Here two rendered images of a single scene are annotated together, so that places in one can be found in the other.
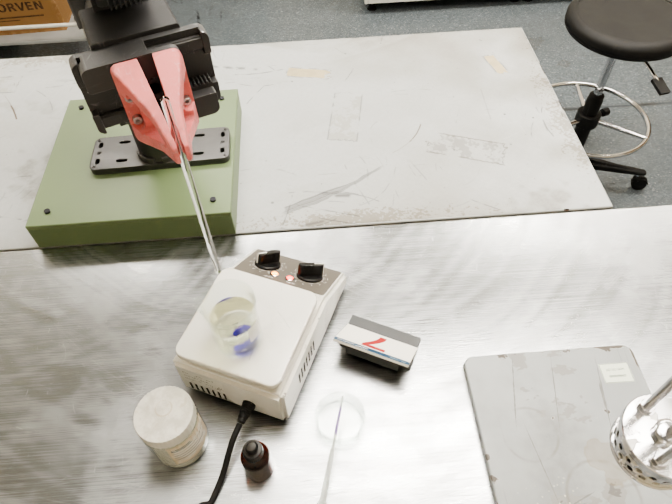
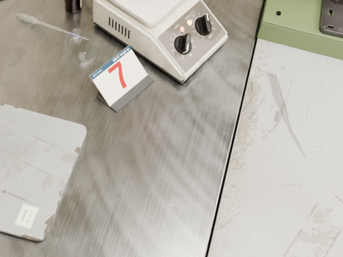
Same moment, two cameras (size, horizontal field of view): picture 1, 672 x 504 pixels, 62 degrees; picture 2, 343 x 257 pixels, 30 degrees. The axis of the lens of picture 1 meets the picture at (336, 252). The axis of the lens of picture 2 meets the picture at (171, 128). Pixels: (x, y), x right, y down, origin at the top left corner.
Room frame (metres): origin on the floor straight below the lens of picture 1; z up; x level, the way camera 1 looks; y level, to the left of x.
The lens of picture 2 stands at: (0.49, -0.66, 1.74)
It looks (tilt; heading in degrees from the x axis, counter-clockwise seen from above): 56 degrees down; 97
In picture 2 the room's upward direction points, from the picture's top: 11 degrees clockwise
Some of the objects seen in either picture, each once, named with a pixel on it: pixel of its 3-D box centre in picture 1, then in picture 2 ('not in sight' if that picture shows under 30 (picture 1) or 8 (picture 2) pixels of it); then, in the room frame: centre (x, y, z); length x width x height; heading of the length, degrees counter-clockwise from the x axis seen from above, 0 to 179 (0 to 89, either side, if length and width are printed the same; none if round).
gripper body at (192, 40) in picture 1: (142, 62); not in sight; (0.40, 0.15, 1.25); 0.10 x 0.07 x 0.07; 113
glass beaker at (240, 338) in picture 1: (230, 320); not in sight; (0.29, 0.11, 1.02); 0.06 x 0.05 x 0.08; 89
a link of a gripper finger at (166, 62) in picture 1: (152, 119); not in sight; (0.33, 0.13, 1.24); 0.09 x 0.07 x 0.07; 24
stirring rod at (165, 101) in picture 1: (196, 200); not in sight; (0.30, 0.11, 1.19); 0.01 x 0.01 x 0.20
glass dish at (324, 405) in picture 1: (340, 418); (80, 45); (0.23, 0.00, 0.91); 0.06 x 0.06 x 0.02
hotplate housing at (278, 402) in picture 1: (263, 325); (156, 15); (0.34, 0.09, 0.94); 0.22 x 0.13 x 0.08; 158
